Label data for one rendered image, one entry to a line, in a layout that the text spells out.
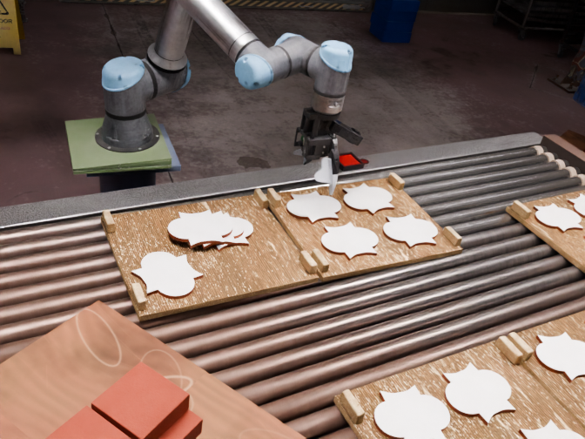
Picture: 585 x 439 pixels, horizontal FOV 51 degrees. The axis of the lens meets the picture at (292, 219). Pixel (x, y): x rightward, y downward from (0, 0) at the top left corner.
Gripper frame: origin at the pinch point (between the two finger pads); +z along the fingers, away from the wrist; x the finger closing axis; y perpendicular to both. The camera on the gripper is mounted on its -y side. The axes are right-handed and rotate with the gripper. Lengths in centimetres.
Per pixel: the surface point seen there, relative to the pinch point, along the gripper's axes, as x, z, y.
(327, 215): 5.1, 7.9, -1.3
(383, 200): 2.5, 7.9, -20.2
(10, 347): 26, 11, 76
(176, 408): 76, -29, 61
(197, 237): 8.1, 5.9, 34.8
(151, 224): -3.1, 9.0, 42.4
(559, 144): -14, 8, -105
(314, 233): 9.9, 8.9, 4.8
